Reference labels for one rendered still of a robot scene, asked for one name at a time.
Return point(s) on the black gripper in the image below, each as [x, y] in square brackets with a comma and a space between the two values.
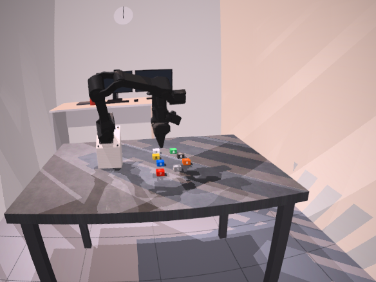
[160, 127]

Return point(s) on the blue block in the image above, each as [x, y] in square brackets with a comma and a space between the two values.
[160, 163]

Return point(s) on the red block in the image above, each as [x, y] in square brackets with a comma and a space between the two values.
[160, 172]

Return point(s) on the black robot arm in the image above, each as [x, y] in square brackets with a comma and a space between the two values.
[159, 88]

